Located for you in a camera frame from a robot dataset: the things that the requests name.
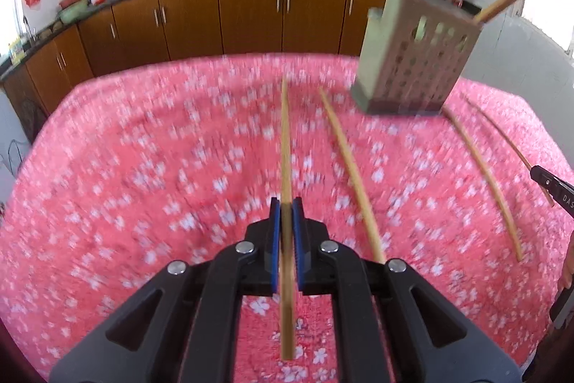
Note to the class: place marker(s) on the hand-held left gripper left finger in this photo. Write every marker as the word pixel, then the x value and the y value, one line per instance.
pixel 274 239

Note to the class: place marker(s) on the green basin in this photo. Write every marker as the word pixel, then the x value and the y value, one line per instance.
pixel 72 13

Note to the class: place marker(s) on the wooden base cabinets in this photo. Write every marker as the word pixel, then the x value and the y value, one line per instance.
pixel 188 24

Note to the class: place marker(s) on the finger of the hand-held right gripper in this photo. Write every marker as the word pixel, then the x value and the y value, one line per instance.
pixel 558 192

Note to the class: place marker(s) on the yellow dish soap bottle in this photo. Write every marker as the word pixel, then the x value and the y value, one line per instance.
pixel 17 51

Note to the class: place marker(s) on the red floral tablecloth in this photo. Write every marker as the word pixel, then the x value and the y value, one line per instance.
pixel 134 185

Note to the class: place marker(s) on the beige perforated utensil holder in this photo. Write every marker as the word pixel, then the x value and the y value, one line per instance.
pixel 417 64

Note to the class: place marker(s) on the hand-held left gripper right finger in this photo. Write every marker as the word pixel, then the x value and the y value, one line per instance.
pixel 299 239

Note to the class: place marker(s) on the person's right hand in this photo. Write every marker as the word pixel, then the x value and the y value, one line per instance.
pixel 568 271

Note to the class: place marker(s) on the metal faucet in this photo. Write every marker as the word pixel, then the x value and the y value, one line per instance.
pixel 29 31

